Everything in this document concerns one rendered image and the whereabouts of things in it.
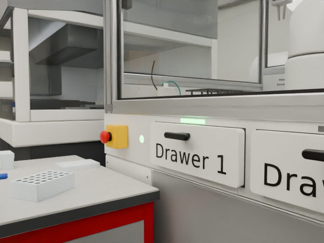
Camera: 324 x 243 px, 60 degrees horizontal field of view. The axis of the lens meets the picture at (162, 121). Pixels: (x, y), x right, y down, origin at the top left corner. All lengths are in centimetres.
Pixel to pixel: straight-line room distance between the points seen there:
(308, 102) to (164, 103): 36
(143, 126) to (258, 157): 39
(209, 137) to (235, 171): 9
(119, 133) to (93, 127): 52
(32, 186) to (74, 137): 69
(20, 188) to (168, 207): 35
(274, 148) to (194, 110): 22
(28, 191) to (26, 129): 62
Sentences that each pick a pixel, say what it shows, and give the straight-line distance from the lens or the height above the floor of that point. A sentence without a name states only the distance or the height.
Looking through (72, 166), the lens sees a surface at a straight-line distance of 97.
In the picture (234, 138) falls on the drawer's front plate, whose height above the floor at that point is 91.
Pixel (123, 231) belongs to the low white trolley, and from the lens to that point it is 73.
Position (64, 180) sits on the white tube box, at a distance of 75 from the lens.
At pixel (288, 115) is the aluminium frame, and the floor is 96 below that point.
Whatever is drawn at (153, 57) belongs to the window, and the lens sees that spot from 80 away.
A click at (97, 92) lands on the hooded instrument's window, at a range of 141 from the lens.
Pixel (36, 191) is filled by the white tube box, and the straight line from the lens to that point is 69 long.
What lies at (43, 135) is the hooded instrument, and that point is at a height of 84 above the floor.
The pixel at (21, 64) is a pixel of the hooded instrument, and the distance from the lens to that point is 130.
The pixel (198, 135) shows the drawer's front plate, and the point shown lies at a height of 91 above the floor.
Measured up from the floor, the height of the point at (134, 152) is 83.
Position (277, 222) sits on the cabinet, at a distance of 54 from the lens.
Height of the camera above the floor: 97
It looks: 3 degrees down
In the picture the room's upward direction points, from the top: straight up
